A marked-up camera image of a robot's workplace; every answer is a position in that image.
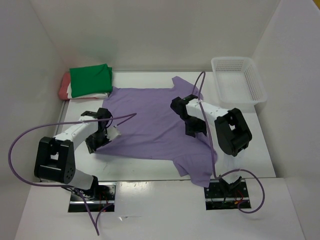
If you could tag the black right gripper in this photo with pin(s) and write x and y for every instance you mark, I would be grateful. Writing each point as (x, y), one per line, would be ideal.
(201, 127)

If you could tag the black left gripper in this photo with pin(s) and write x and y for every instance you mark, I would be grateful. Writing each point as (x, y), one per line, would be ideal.
(93, 146)

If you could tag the purple t shirt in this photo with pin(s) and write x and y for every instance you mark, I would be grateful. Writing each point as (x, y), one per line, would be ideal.
(156, 132)

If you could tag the red t shirt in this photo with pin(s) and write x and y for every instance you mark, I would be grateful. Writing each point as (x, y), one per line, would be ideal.
(66, 80)

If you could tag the cream white t shirt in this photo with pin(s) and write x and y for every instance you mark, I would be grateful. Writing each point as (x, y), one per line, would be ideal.
(88, 96)

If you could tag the green t shirt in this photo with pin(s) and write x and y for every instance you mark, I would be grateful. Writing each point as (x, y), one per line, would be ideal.
(96, 79)

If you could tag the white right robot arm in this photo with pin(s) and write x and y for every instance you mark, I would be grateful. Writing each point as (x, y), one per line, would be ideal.
(220, 125)

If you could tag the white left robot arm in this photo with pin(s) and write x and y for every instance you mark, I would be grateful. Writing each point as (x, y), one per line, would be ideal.
(55, 159)

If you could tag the white plastic basket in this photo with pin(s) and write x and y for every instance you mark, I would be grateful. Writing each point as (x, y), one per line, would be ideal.
(238, 81)

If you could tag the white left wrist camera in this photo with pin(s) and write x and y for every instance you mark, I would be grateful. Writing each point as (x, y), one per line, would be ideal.
(112, 133)

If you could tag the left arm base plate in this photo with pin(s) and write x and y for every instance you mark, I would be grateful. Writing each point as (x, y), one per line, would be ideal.
(103, 201)

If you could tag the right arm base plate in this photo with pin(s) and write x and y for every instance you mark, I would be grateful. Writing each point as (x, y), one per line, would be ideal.
(216, 199)

